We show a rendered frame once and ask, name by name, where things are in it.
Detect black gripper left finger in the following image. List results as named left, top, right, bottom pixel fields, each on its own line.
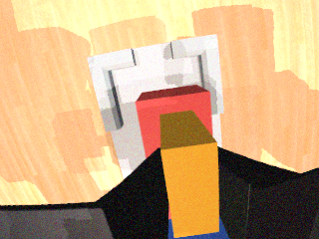
left=0, top=147, right=170, bottom=239

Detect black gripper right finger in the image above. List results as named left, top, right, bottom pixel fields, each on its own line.
left=218, top=147, right=319, bottom=239

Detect orange rectangular block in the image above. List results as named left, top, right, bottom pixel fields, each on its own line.
left=159, top=109, right=219, bottom=238

